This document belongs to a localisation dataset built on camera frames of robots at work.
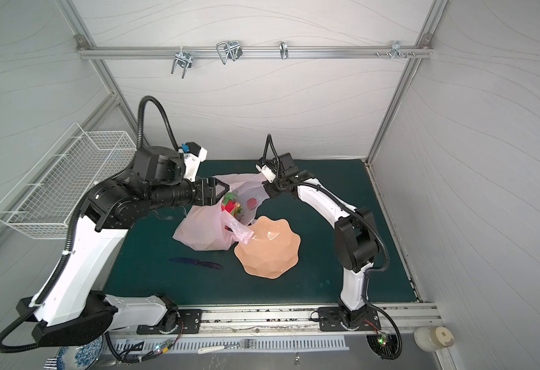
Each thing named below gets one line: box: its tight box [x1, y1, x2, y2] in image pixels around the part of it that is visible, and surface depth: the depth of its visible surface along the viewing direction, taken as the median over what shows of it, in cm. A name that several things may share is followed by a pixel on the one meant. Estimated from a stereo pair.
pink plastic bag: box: [172, 172, 270, 251], surface depth 83 cm
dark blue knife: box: [168, 257, 223, 270], surface depth 88 cm
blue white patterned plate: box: [56, 335, 105, 370], surface depth 67 cm
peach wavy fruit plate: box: [233, 215, 301, 280], surface depth 90 cm
